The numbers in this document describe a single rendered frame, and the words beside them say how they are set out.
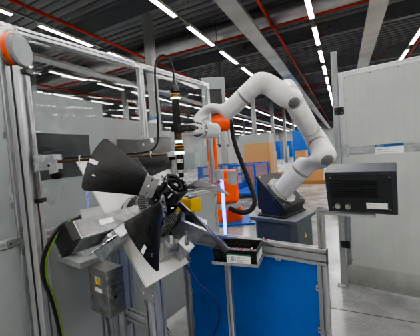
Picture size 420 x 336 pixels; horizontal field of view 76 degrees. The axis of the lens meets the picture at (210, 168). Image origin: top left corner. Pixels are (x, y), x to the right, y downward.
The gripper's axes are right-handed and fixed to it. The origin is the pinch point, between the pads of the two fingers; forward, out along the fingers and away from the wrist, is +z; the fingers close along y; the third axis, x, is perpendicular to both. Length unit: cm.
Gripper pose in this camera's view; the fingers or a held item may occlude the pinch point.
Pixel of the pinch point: (177, 128)
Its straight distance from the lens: 127.4
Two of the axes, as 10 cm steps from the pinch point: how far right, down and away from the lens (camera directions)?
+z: -5.7, 0.8, -8.2
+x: -0.7, -10.0, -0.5
